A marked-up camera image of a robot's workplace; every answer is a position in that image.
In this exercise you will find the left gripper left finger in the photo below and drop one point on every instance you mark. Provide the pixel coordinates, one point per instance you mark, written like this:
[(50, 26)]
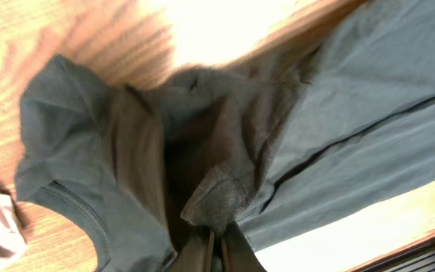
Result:
[(197, 254)]

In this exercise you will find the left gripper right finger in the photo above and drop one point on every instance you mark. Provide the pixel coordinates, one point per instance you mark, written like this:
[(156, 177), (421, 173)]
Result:
[(237, 254)]

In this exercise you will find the black Nike t-shirt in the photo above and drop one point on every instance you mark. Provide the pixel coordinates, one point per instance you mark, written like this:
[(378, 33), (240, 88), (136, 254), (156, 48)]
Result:
[(280, 148)]

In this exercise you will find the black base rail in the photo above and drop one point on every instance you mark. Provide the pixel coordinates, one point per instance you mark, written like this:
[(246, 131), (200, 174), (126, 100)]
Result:
[(419, 258)]

